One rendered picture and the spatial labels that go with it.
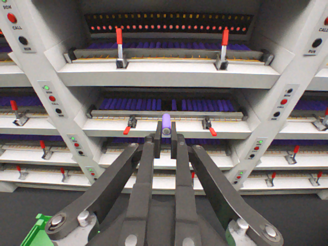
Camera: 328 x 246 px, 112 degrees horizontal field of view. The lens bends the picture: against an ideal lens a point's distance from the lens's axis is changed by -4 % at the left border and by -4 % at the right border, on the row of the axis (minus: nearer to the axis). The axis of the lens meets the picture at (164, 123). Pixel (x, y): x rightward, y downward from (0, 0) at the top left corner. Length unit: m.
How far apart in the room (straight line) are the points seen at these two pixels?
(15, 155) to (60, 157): 0.24
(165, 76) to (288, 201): 1.06
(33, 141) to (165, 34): 0.79
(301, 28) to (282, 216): 0.91
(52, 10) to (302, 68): 0.67
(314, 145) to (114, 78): 0.95
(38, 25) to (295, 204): 1.39
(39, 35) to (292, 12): 0.61
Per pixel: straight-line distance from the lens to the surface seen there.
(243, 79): 0.40
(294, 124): 0.66
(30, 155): 0.86
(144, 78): 0.35
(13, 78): 0.57
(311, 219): 1.17
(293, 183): 1.03
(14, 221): 1.16
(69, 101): 0.47
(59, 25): 0.51
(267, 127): 0.53
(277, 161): 0.77
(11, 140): 0.97
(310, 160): 0.89
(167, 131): 0.22
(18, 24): 0.47
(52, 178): 0.97
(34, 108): 0.69
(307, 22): 0.45
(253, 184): 0.88
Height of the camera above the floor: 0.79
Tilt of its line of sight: 34 degrees down
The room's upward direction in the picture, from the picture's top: straight up
